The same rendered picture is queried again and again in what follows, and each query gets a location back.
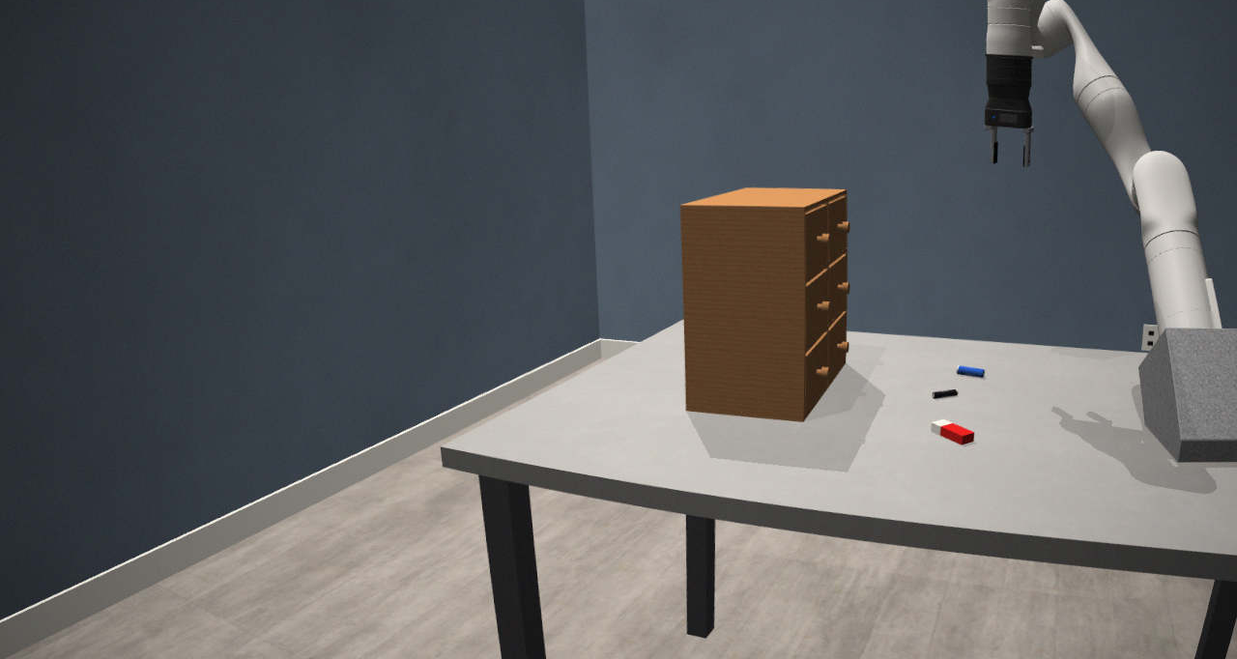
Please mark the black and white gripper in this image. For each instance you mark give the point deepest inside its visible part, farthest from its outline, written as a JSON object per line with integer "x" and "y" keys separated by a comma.
{"x": 1009, "y": 61}

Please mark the red and white eraser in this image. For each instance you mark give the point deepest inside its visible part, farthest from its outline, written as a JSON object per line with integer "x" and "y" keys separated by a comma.
{"x": 952, "y": 432}

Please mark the small brown wooden chest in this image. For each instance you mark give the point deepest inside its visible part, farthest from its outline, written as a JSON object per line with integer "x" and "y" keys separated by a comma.
{"x": 744, "y": 301}

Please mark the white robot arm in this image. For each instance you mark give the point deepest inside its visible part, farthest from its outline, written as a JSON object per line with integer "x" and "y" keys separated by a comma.
{"x": 1183, "y": 294}

